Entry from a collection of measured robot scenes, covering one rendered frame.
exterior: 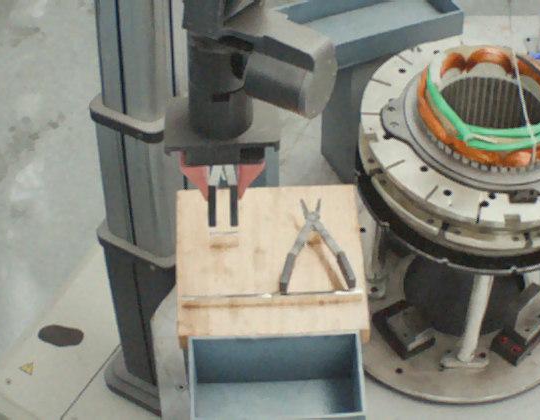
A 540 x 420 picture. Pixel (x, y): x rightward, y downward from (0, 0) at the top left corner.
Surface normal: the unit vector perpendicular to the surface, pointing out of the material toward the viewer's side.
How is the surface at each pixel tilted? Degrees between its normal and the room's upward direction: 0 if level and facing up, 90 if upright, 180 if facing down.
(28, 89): 0
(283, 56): 80
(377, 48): 90
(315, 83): 91
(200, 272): 0
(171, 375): 0
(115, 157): 90
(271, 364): 90
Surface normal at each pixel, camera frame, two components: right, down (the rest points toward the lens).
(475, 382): 0.00, -0.69
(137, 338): -0.50, 0.63
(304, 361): 0.04, 0.73
